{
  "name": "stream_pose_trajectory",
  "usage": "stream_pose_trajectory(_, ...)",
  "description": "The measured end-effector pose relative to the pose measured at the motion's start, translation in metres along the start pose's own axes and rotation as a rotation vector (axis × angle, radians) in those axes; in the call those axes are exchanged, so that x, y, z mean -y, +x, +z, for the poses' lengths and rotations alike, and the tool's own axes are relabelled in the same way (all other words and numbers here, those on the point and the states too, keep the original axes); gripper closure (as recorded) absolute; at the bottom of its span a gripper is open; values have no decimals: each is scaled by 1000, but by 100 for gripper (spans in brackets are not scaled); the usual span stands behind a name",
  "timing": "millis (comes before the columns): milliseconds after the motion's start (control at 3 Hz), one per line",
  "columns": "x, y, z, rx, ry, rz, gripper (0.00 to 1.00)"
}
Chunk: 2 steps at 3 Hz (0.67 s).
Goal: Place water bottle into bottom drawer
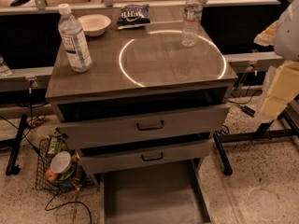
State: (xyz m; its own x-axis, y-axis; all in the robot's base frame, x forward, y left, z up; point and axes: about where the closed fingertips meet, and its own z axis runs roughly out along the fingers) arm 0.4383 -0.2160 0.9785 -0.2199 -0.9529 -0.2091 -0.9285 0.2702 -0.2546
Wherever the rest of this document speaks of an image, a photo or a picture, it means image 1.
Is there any top grey drawer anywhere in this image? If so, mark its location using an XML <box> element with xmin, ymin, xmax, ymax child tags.
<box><xmin>60</xmin><ymin>104</ymin><xmax>230</xmax><ymax>149</ymax></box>

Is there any white-lidded can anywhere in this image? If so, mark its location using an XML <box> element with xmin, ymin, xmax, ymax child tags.
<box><xmin>50</xmin><ymin>151</ymin><xmax>72</xmax><ymax>175</ymax></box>

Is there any blue chip bag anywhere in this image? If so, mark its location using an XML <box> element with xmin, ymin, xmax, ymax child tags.
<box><xmin>117</xmin><ymin>4</ymin><xmax>150</xmax><ymax>30</ymax></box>

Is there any black floor cable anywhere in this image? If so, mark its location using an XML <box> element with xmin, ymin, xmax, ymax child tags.
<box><xmin>44</xmin><ymin>189</ymin><xmax>93</xmax><ymax>224</ymax></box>

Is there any green snack bag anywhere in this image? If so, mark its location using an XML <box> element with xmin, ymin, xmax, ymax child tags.
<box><xmin>46</xmin><ymin>135</ymin><xmax>67</xmax><ymax>158</ymax></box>

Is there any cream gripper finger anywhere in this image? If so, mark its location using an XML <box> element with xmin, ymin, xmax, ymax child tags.
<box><xmin>259</xmin><ymin>62</ymin><xmax>299</xmax><ymax>119</ymax></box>

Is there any black power adapter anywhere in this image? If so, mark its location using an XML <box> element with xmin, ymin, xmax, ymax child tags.
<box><xmin>241</xmin><ymin>105</ymin><xmax>255</xmax><ymax>118</ymax></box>

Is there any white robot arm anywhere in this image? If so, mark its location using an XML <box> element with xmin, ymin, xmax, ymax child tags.
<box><xmin>254</xmin><ymin>0</ymin><xmax>299</xmax><ymax>120</ymax></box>

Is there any large white-capped water bottle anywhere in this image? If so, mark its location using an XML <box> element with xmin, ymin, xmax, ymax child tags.
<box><xmin>58</xmin><ymin>4</ymin><xmax>93</xmax><ymax>72</ymax></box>

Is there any middle grey drawer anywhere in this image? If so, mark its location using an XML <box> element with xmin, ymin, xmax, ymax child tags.
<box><xmin>79</xmin><ymin>138</ymin><xmax>214</xmax><ymax>175</ymax></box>

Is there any grey drawer cabinet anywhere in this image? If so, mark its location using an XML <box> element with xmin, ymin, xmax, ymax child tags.
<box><xmin>45</xmin><ymin>5</ymin><xmax>239</xmax><ymax>224</ymax></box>

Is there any white paper bowl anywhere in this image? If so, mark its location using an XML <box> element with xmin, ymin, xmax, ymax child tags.
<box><xmin>78</xmin><ymin>14</ymin><xmax>111</xmax><ymax>36</ymax></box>

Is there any black table leg left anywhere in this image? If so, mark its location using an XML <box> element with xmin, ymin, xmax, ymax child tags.
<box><xmin>6</xmin><ymin>115</ymin><xmax>27</xmax><ymax>175</ymax></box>

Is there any red apple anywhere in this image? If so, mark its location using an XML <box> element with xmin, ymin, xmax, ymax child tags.
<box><xmin>45</xmin><ymin>169</ymin><xmax>59</xmax><ymax>182</ymax></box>

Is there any clear plastic water bottle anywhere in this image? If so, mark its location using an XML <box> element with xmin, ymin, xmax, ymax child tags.
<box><xmin>181</xmin><ymin>0</ymin><xmax>203</xmax><ymax>47</ymax></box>

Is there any black wire basket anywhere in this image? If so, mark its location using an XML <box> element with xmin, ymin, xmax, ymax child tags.
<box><xmin>36</xmin><ymin>138</ymin><xmax>92</xmax><ymax>194</ymax></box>

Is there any bottom grey drawer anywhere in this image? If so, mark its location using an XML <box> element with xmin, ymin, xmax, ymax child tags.
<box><xmin>100</xmin><ymin>161</ymin><xmax>212</xmax><ymax>224</ymax></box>

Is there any grey drawer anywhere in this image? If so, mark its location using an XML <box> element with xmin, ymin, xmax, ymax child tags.
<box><xmin>79</xmin><ymin>138</ymin><xmax>214</xmax><ymax>175</ymax></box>
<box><xmin>60</xmin><ymin>104</ymin><xmax>230</xmax><ymax>149</ymax></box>
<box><xmin>100</xmin><ymin>161</ymin><xmax>212</xmax><ymax>224</ymax></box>

